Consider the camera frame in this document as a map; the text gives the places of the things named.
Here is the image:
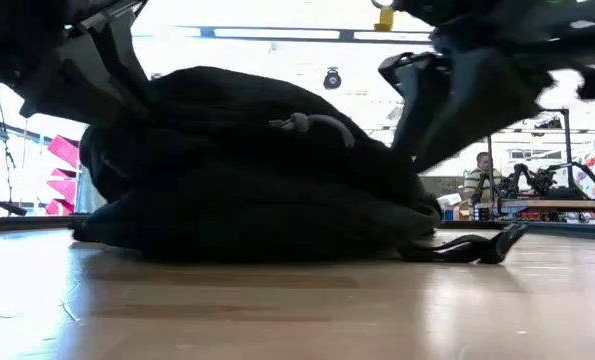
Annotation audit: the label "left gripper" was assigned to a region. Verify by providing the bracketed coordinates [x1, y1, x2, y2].
[0, 0, 152, 127]

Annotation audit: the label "black hanging cable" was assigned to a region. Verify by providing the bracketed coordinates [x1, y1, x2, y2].
[0, 84, 19, 204]

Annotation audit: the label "pink stacked bins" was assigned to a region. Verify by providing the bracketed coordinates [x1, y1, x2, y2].
[45, 134, 82, 217]

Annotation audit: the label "round black ceiling device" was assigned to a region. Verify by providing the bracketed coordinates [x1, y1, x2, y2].
[322, 66, 343, 92]

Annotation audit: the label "black frame stand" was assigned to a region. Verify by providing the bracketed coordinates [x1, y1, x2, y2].
[485, 107, 574, 201]

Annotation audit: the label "black backpack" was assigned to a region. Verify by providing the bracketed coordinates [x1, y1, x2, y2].
[71, 66, 529, 266]

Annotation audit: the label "black metal table frame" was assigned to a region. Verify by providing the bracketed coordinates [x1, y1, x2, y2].
[0, 213, 595, 237]

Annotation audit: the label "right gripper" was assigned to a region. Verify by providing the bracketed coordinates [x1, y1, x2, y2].
[378, 0, 578, 175]

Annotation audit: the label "person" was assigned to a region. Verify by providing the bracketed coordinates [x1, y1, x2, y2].
[462, 151, 504, 204]

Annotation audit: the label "small yellow tag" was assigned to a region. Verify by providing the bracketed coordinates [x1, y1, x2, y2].
[370, 0, 396, 33]

